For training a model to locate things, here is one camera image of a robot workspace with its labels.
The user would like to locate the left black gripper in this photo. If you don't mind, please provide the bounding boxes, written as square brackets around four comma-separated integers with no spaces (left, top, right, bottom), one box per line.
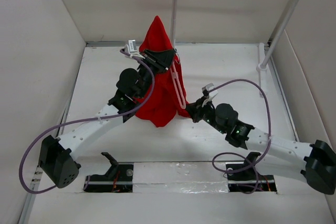
[136,48,175,99]

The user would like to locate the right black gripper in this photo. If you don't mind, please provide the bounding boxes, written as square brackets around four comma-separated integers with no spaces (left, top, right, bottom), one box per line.
[183,95,226,134]

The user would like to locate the pink clothes hanger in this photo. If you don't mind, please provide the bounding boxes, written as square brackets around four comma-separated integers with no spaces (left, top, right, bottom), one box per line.
[170,49,186,109]

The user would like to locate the red t shirt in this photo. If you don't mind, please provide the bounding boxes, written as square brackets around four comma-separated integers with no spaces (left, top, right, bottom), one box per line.
[136,16,190,127]

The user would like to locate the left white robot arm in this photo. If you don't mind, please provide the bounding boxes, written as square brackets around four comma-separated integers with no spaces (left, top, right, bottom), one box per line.
[39,49,175,188]

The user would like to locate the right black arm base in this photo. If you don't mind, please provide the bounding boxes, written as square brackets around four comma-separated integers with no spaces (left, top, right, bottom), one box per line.
[224,161,277,194]

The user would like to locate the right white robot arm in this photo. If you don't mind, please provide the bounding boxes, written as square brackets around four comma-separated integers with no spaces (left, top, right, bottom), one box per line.
[186,99,335,195]

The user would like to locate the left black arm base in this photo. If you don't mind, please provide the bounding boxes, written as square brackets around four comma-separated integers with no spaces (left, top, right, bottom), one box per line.
[83,152,134,193]

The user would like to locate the white clothes rack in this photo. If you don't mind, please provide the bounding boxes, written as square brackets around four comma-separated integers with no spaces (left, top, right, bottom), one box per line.
[170,0,300,90]

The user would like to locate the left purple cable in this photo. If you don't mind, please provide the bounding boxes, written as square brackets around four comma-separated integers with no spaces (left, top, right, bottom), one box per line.
[18,48,155,195]

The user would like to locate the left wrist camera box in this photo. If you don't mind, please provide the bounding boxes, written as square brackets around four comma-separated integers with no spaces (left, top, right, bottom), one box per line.
[124,40,138,55]

